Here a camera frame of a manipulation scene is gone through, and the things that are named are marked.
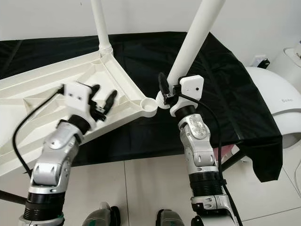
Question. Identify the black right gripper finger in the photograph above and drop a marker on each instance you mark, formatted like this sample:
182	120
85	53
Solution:
163	84

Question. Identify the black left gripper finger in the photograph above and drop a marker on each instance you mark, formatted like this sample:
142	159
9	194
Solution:
95	88
111	101

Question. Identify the white plastic table leg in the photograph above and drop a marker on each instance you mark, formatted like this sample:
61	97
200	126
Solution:
99	23
193	42

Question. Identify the white plastic table top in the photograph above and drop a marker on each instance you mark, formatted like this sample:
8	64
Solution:
37	94

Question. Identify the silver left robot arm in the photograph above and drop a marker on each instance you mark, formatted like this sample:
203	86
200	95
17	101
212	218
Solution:
49	160

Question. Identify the black tablecloth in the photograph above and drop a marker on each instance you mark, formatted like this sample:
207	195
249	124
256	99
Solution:
240	94

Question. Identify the white round appliance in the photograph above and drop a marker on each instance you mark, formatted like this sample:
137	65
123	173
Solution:
273	89

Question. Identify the grey robot right leg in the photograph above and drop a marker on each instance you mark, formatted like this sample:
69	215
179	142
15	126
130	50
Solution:
170	218

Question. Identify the white rounded plastic container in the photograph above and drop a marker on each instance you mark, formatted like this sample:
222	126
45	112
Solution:
289	59

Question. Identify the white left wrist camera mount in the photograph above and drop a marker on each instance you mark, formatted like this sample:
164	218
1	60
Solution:
77	96

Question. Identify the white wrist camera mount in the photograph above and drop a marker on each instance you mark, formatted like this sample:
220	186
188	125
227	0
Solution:
190	85
77	96

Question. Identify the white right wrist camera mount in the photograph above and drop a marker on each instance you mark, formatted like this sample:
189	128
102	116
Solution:
190	85

